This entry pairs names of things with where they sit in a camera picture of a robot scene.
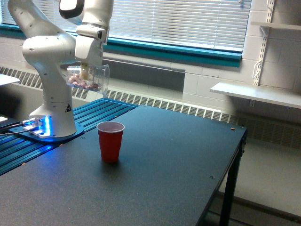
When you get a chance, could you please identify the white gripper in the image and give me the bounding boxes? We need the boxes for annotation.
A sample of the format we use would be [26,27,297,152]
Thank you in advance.
[75,23,109,80]

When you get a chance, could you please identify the clear beaker with candy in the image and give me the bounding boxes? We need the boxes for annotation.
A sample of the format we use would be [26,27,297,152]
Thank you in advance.
[66,65,110,95]

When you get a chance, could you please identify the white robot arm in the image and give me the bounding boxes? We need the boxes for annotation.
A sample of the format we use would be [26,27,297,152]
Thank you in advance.
[8,0,113,140]

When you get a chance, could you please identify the red plastic cup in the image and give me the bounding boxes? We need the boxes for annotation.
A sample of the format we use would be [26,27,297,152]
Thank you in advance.
[96,121,125,163]

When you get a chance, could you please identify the white board at left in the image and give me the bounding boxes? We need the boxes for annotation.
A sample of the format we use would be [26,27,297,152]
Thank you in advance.
[0,74,20,86]

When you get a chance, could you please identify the teal window sill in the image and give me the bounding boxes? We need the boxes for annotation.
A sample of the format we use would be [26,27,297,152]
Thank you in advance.
[0,20,241,67]

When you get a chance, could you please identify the white window blinds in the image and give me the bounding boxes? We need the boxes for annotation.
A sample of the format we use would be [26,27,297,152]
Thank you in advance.
[0,0,251,52]

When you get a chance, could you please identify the black table leg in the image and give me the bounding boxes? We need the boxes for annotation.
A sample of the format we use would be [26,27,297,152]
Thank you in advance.
[219,131,247,226]

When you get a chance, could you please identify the baseboard radiator grille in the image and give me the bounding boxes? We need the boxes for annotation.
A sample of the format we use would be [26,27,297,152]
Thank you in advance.
[0,66,301,149]

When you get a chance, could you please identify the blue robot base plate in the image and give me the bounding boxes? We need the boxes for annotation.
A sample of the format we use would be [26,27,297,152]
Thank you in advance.
[20,123,84,144]

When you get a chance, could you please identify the black cables at base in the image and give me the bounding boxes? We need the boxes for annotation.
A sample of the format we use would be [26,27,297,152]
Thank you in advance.
[0,121,36,137]

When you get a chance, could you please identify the blue slotted aluminium rail bed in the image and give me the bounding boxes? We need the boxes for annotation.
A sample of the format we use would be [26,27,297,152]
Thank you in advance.
[0,98,137,175]

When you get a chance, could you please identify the white shelf wall rail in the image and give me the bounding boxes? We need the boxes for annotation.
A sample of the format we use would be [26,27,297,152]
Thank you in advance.
[252,0,275,86]

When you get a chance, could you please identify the white upper wall shelf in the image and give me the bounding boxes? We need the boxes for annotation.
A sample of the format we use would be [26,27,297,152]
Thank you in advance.
[251,22,301,31]

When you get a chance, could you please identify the white wall shelf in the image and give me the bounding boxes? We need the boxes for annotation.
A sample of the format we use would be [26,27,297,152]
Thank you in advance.
[251,22,301,31]
[210,82,301,109]

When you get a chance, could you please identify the white lower wall shelf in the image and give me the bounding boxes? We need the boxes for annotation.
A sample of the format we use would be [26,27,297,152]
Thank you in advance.
[210,82,301,109]

